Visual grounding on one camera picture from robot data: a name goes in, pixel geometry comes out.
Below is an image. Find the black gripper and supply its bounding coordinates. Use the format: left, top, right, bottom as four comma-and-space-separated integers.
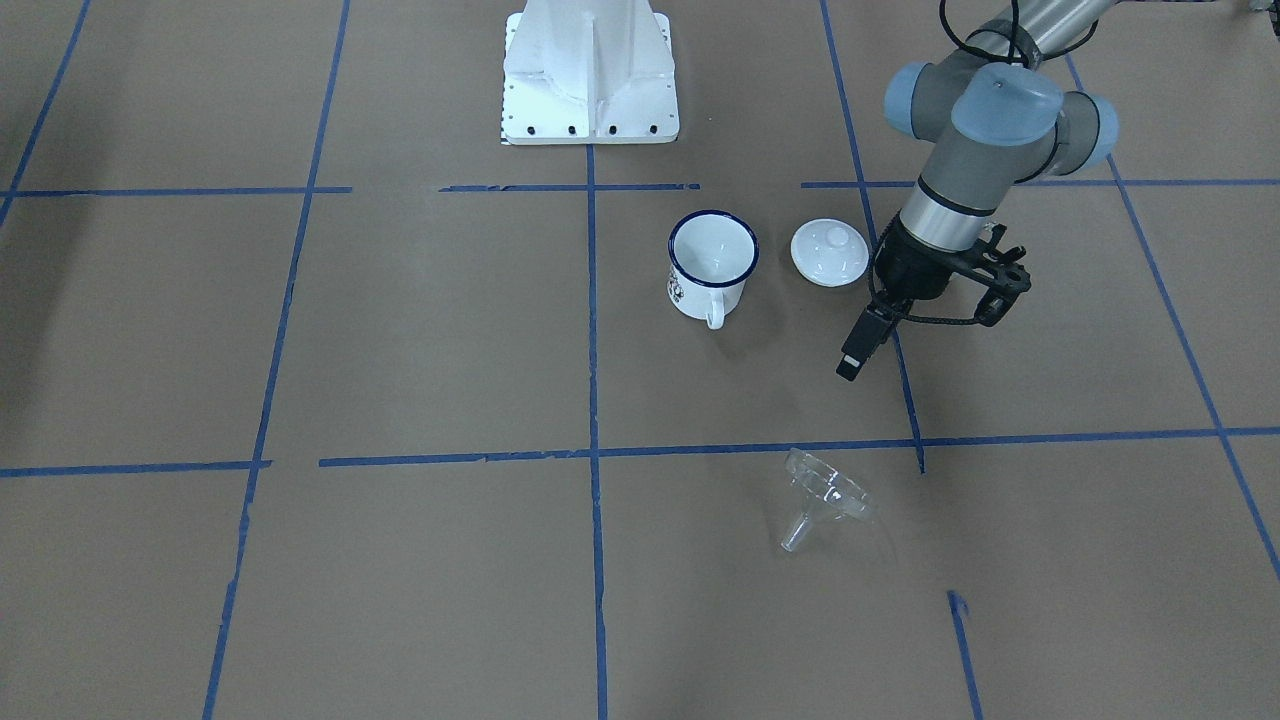
836, 222, 963, 382

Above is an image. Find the clear glass funnel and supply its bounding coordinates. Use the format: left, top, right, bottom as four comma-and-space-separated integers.
780, 448, 877, 553

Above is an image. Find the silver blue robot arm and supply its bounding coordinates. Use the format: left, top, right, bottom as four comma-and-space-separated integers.
837, 1, 1120, 380

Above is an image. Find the white ceramic lid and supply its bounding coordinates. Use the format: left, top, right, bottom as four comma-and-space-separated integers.
788, 218, 870, 288

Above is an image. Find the white enamel mug blue rim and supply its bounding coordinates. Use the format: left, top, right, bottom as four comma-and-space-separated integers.
666, 209, 760, 331

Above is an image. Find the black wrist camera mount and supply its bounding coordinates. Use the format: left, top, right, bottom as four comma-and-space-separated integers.
948, 222, 1030, 327

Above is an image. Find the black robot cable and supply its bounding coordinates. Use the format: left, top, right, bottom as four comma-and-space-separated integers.
868, 0, 1030, 325

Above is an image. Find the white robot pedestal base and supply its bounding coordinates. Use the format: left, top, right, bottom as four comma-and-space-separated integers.
500, 1, 681, 146

